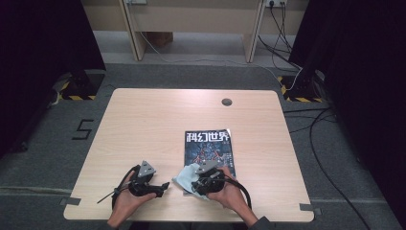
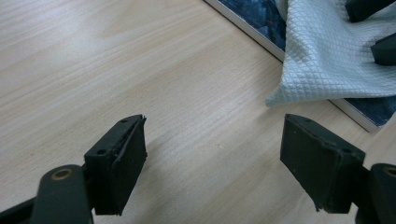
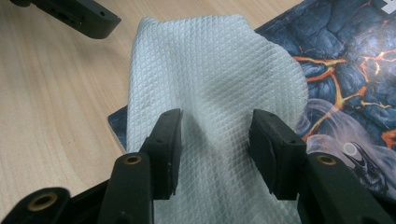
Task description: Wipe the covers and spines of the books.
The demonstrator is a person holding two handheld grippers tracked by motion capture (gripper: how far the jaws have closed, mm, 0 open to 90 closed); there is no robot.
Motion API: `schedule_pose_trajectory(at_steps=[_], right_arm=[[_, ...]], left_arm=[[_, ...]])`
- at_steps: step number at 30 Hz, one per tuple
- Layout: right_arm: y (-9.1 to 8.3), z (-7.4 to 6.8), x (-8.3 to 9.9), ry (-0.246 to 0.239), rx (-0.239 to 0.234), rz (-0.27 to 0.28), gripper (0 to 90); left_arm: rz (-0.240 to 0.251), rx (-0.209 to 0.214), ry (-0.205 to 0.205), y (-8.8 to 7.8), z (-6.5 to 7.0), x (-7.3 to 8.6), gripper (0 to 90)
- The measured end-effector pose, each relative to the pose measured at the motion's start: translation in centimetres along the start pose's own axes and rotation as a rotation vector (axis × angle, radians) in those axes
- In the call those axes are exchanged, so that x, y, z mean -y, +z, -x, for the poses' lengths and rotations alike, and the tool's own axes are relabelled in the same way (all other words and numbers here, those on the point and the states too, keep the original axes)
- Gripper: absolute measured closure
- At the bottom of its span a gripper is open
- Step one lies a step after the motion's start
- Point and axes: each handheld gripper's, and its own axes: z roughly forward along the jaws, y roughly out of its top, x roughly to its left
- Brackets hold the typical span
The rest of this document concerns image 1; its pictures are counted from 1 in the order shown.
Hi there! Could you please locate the black power cable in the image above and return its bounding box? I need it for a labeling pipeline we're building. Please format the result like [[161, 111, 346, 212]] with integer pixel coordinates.
[[258, 34, 303, 71], [269, 1, 293, 54]]

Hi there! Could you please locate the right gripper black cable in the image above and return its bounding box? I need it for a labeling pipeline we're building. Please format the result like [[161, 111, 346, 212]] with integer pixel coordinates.
[[223, 176, 253, 210]]

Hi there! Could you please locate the person's right hand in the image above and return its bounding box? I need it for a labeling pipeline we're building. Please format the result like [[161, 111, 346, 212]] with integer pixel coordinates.
[[205, 166, 257, 226]]

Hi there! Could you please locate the white floor cable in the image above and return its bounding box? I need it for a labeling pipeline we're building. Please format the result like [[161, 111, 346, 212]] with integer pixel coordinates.
[[138, 30, 305, 92]]

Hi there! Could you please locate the grey tape piece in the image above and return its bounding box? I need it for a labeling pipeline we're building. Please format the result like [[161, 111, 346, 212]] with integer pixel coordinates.
[[299, 203, 323, 216], [58, 196, 81, 206]]

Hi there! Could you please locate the black floor cable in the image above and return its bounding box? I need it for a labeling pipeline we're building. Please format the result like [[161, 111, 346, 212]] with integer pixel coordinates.
[[282, 107, 338, 133], [308, 108, 372, 230]]

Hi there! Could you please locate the brown cardboard box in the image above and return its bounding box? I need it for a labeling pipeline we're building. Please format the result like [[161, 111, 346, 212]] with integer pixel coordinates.
[[145, 32, 174, 49]]

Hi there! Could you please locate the dark illustrated magazine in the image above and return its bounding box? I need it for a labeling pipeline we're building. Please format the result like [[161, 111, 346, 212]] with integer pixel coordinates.
[[183, 128, 237, 196]]

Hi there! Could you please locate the light blue cloth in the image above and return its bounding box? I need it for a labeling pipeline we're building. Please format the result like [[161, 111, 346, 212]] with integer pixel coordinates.
[[171, 162, 212, 201]]

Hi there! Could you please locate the black curtain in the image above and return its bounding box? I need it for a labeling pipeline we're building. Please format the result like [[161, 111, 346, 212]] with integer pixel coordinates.
[[0, 0, 106, 157], [288, 0, 406, 221]]

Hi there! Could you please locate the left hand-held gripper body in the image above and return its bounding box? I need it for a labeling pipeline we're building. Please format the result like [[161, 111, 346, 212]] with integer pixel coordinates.
[[127, 160, 162, 198]]

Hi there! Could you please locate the stand base with striped tape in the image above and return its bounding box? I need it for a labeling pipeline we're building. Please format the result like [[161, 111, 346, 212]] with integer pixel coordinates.
[[277, 71, 325, 104], [52, 70, 106, 102]]

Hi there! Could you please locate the white wall socket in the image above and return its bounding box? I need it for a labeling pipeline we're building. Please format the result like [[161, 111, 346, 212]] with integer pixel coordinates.
[[264, 0, 288, 8]]

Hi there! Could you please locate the person's left hand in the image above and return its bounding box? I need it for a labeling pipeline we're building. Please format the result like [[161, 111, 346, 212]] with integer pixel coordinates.
[[106, 173, 157, 228]]

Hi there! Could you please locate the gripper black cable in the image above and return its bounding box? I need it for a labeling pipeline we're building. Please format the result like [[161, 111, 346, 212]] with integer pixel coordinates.
[[111, 164, 142, 210], [223, 176, 253, 210]]

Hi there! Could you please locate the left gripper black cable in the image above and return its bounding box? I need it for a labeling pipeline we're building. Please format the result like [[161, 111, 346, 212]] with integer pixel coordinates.
[[111, 164, 142, 210]]

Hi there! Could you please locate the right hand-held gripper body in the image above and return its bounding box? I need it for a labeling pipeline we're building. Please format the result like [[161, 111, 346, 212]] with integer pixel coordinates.
[[191, 159, 227, 196]]

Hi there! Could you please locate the black cable tie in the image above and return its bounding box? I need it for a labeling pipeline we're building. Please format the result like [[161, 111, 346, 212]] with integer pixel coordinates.
[[97, 188, 128, 204]]

